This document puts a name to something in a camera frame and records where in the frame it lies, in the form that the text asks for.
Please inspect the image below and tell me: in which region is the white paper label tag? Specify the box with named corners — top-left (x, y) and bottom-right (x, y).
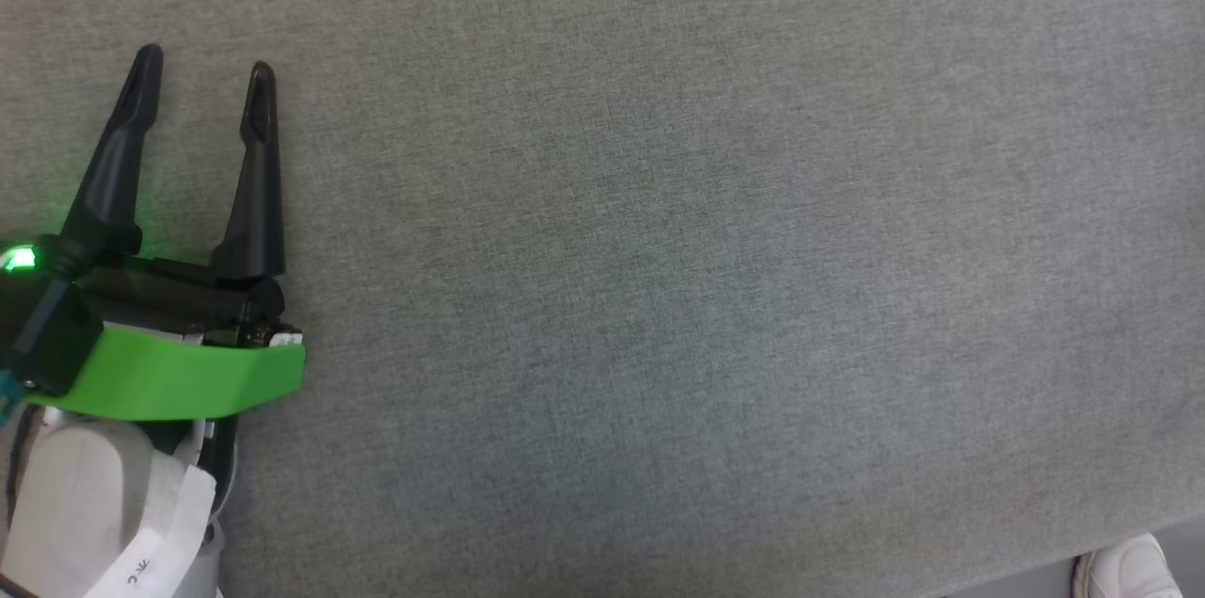
top-left (85, 461), bottom-right (217, 598)

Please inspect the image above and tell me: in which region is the black cable with teal plug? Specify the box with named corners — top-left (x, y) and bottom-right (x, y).
top-left (0, 370), bottom-right (24, 434)

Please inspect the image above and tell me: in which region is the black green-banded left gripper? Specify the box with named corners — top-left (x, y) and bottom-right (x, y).
top-left (0, 43), bottom-right (306, 421)

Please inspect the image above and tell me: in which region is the white shoe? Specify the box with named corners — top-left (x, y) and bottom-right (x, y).
top-left (1073, 534), bottom-right (1183, 598)

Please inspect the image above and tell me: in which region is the grey fabric sofa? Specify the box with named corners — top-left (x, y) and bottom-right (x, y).
top-left (0, 0), bottom-right (1205, 598)

